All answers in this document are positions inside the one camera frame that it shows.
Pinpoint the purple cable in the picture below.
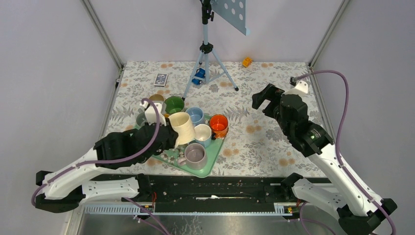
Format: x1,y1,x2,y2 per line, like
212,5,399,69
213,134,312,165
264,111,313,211
31,98,161,207
289,70,397,235

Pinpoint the beige mug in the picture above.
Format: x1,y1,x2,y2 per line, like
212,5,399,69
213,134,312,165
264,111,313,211
149,94,165,102

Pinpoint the cream ribbed mug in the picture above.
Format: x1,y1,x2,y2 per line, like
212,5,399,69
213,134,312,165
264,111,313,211
168,112,195,147

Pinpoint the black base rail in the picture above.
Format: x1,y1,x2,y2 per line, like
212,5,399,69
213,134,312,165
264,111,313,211
129,174,302,213

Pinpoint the lilac mug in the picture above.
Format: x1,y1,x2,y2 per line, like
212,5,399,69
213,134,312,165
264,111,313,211
177,143,208,170

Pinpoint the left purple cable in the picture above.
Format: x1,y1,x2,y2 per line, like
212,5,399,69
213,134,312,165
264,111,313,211
31,98,161,207

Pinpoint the cream mug green inside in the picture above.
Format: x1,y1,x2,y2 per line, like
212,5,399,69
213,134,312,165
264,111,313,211
164,96,184,115

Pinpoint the orange toy block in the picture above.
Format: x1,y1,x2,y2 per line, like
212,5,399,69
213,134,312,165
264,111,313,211
242,57,253,68

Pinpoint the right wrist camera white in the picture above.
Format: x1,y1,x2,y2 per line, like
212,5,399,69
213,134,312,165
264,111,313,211
283,80,309,97

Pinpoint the perforated blue calibration plate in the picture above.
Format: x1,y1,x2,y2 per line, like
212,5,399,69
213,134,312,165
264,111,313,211
211,0,250,36

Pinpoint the grey blue mug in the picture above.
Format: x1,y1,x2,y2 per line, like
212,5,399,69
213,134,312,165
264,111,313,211
136,112,146,127

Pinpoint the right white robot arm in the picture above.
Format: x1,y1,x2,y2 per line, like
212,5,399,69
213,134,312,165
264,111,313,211
252,82,397,235

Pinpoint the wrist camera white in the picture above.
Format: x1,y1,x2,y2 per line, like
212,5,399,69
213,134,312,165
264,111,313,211
283,80,309,97
140,101,167,126

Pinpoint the light blue ribbed mug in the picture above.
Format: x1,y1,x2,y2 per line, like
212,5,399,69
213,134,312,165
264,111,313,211
185,107,205,126

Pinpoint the blue tripod stand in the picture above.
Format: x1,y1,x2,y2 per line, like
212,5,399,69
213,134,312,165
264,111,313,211
182,0,239,101

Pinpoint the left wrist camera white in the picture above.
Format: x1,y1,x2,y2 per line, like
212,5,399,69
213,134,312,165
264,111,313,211
140,101,167,126

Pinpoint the light blue faceted mug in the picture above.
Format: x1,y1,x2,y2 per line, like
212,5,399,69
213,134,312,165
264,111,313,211
194,124,212,148

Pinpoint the playing card deck box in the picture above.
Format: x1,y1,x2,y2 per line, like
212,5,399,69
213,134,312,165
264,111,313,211
154,73,168,87

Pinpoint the orange mug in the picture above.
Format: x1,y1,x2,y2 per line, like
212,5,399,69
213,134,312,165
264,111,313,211
209,114,229,139

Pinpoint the blue toy car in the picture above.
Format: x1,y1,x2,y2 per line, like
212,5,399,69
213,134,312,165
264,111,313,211
191,68,206,85

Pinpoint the floral tablecloth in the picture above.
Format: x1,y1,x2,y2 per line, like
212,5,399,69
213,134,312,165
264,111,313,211
105,62,323,177

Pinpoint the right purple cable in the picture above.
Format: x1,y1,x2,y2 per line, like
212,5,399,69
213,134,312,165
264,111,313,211
289,70,397,235

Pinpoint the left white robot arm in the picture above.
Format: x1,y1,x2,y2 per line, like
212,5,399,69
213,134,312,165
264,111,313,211
31,123,179,213

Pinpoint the green floral tray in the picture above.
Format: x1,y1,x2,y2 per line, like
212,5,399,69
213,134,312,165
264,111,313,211
134,114,225,178

